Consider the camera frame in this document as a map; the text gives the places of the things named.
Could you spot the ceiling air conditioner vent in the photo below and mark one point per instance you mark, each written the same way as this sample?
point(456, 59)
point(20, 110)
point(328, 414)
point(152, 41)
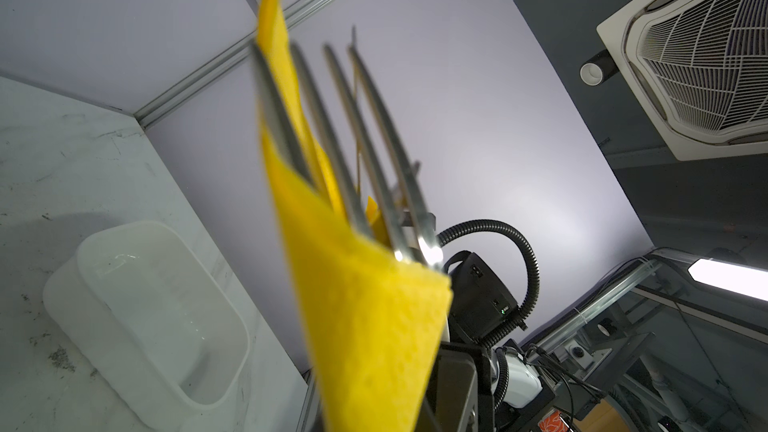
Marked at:
point(698, 68)

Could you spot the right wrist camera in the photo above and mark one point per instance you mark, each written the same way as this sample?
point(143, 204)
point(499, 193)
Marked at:
point(483, 308)

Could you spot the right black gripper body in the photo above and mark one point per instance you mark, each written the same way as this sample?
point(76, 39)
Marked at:
point(459, 395)

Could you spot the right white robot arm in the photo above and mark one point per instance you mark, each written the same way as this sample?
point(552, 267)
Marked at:
point(523, 398)

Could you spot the white rectangular plastic tray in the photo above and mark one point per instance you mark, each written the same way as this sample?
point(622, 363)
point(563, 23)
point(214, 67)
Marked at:
point(144, 311)

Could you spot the ceiling light fixture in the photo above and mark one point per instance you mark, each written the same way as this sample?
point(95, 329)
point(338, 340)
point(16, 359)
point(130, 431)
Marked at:
point(739, 279)

